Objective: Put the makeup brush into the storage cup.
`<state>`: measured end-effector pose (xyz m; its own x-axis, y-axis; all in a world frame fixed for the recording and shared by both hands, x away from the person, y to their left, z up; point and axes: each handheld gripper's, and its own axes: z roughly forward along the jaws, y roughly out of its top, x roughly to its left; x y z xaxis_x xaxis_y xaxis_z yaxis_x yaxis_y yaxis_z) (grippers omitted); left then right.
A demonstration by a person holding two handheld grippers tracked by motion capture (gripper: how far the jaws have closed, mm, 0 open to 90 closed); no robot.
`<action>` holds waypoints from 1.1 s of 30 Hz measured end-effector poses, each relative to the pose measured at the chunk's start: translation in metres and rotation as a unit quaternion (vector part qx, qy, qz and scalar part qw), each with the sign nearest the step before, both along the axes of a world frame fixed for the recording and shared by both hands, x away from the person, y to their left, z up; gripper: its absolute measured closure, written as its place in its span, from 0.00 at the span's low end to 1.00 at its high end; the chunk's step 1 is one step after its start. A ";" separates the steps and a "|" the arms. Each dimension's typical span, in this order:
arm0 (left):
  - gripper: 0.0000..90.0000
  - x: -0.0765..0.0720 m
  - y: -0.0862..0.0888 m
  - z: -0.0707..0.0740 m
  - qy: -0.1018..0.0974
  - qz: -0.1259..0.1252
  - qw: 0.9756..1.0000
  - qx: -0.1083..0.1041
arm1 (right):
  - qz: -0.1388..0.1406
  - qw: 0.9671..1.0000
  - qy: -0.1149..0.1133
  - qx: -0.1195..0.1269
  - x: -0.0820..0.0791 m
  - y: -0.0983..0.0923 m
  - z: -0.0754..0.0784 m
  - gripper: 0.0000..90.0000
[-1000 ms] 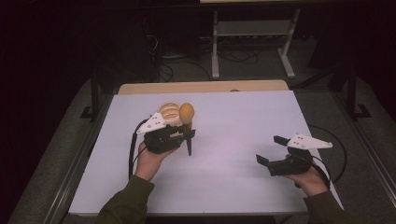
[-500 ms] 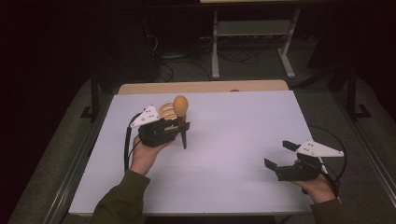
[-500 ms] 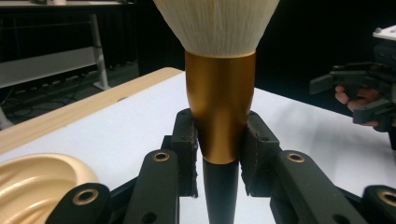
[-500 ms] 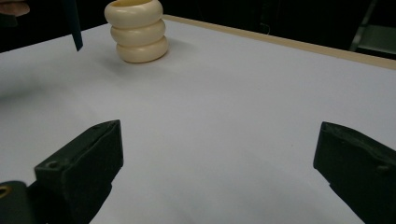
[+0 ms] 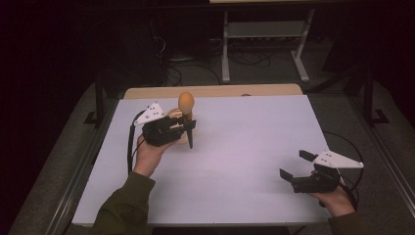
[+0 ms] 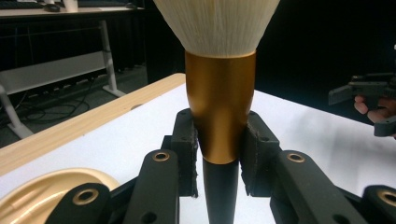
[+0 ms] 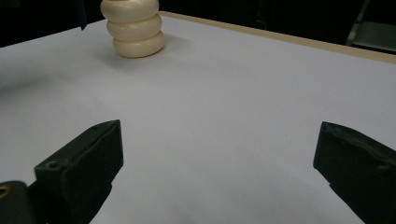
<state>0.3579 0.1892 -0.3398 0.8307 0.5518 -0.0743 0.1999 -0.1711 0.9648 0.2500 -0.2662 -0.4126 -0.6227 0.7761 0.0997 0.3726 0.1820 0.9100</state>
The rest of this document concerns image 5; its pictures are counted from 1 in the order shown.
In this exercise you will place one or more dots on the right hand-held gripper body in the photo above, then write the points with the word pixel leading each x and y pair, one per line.
pixel 314 184

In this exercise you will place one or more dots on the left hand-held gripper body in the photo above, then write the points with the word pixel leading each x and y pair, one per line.
pixel 160 132

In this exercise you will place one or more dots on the beige ribbed cup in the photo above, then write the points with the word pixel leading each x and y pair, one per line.
pixel 174 113

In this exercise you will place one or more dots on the person's left hand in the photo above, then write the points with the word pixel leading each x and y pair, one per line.
pixel 148 160

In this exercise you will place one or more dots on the person's right hand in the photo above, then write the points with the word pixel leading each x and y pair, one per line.
pixel 339 202

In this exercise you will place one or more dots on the wooden table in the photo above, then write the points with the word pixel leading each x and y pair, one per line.
pixel 228 90

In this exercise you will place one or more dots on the white table board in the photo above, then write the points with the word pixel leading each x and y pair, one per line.
pixel 235 169

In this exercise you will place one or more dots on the black metal stand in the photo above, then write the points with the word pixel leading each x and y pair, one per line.
pixel 99 101
pixel 369 98

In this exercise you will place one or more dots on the white metal stand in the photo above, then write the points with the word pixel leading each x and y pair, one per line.
pixel 266 29

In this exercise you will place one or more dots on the aluminium frame rail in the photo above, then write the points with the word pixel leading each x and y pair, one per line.
pixel 388 163
pixel 80 169

